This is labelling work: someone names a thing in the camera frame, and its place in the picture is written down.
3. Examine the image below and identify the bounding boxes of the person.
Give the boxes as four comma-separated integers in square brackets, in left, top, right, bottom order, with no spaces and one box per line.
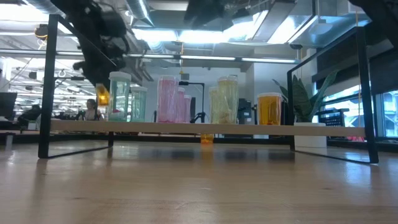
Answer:
[83,98,102,122]
[17,104,42,126]

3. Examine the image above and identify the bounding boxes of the small teal medicine bottle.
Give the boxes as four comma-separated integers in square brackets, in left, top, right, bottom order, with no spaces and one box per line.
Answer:
[129,86,149,123]
[108,71,132,123]

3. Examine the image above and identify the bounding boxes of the black mesh crate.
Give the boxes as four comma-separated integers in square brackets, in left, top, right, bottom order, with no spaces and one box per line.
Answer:
[317,108,346,128]

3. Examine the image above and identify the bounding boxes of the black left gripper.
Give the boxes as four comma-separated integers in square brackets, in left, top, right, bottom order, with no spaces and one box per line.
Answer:
[72,18,131,91]

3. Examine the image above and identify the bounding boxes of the dark background monitor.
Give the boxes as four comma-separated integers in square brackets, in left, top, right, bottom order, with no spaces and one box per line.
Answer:
[0,91,18,121]

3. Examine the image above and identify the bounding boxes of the black bent background stand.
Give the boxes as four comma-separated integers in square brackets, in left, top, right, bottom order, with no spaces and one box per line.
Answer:
[178,80,206,124]

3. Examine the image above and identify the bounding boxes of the black metal table frame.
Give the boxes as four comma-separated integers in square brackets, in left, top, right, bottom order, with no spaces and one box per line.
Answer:
[0,132,398,153]

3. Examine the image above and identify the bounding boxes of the black background machine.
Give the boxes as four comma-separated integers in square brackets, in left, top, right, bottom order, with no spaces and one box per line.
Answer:
[237,98,253,126]

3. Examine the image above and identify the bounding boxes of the clear acrylic bin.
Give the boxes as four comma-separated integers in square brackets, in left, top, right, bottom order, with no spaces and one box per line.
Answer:
[37,14,379,165]

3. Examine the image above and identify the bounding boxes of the long ceiling light strip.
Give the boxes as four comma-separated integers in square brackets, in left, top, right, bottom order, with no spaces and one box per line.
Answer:
[126,53,301,64]

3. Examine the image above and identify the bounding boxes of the small yellow medicine bottle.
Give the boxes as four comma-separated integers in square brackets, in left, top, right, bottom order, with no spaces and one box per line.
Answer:
[216,75,240,125]
[208,86,220,124]

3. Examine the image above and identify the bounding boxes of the green succulent in white pot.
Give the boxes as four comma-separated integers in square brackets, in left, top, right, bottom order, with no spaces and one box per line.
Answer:
[272,70,339,149]

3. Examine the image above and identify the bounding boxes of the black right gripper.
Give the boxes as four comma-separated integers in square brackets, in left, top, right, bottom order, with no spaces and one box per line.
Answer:
[182,0,233,32]

